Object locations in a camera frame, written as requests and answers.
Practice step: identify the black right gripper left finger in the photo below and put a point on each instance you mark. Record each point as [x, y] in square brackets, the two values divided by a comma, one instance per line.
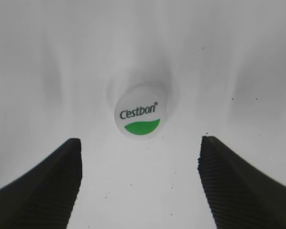
[44, 197]

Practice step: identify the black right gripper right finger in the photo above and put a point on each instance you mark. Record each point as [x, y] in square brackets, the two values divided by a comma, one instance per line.
[239, 195]

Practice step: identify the white green bottle cap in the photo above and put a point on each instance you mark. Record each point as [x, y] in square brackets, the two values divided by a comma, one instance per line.
[141, 112]

